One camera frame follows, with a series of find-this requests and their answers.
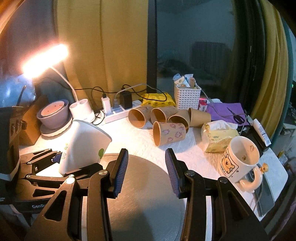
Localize brown printed paper cup front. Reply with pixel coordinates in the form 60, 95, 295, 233
152, 121, 186, 147

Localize brown paper cup leftmost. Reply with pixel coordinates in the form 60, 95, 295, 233
128, 105, 152, 128

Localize purple notebook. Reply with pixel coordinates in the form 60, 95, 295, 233
206, 103, 249, 126

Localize white scalloped plate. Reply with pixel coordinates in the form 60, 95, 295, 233
40, 113, 73, 137

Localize purple bowl with pink lid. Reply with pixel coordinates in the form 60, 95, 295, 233
37, 99, 69, 129

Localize white paper cup green print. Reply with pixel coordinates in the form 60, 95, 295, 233
59, 120, 112, 175

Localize round grey mat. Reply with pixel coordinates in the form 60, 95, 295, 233
107, 155, 185, 240

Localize yellow curtain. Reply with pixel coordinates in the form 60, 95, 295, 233
53, 1, 148, 109
251, 1, 288, 138

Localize black smartphone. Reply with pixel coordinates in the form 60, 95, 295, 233
254, 175, 275, 217

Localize white tube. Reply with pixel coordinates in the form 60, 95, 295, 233
252, 118, 271, 147

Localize yellow snack packet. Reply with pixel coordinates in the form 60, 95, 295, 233
140, 92, 176, 108

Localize white ceramic bear mug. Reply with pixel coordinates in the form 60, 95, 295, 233
218, 136, 269, 193

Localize white lattice basket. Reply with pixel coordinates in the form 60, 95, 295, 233
173, 73, 201, 110

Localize plastic bag of fruit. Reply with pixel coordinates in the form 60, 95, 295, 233
1, 74, 36, 108

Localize yellow curtain left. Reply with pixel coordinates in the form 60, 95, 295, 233
53, 1, 148, 109

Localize white USB charger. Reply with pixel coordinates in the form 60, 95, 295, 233
101, 97, 112, 115

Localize black cable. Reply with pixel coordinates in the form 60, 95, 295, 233
32, 77, 168, 126

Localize pink small box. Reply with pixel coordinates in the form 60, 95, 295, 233
198, 98, 208, 112

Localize black power adapter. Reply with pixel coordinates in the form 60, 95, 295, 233
119, 90, 132, 109

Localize brown paper cup rightmost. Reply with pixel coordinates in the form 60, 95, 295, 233
188, 108, 211, 127

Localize white power strip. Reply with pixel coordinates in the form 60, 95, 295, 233
103, 100, 142, 123

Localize yellow tissue pack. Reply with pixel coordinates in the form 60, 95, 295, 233
201, 120, 239, 153

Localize black scissors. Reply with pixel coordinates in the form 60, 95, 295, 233
227, 108, 245, 125

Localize yellow curtain right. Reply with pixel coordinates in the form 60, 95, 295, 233
251, 1, 288, 138

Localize brown cardboard box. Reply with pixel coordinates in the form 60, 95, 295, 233
20, 95, 49, 146

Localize white desk lamp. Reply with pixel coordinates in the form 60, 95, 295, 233
21, 43, 96, 123

